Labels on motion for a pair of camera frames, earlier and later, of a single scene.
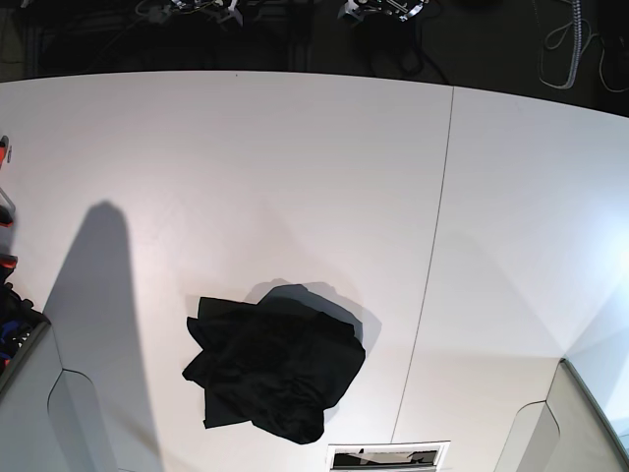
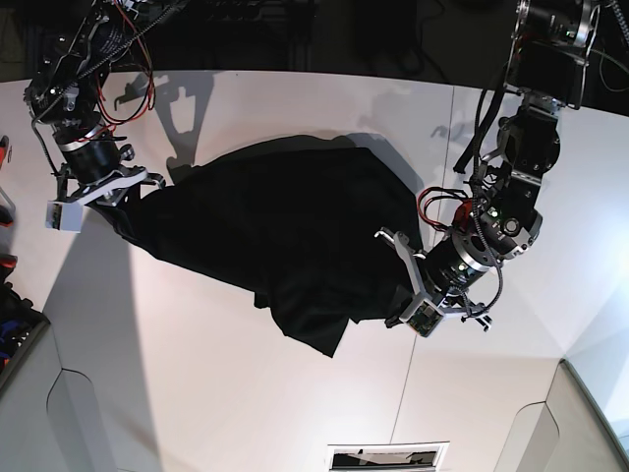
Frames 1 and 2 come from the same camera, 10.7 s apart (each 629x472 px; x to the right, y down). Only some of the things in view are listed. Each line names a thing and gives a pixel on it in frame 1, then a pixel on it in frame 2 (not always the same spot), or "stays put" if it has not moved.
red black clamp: (7, 210) stays put
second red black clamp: (8, 262) stays put
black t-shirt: (276, 365) → (315, 227)
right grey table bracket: (533, 442) stays put
